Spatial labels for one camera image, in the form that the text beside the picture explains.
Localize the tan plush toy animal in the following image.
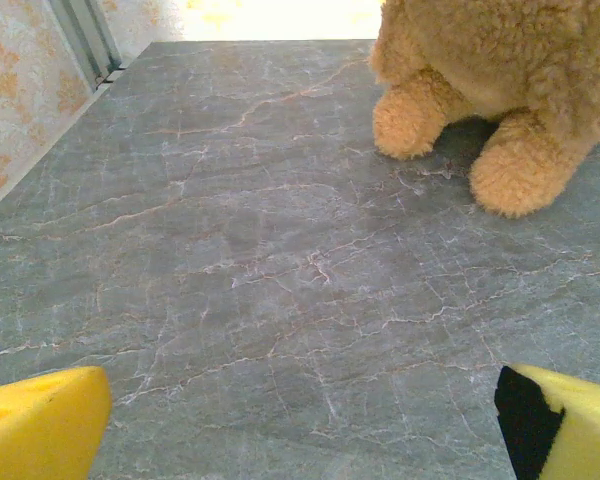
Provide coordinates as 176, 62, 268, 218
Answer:
368, 0, 600, 219

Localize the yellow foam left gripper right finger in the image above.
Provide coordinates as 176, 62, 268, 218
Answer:
494, 363, 600, 480

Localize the aluminium frame post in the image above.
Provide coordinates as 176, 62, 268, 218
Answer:
47, 0, 126, 91

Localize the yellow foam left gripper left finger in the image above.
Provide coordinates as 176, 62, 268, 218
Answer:
0, 365, 113, 480

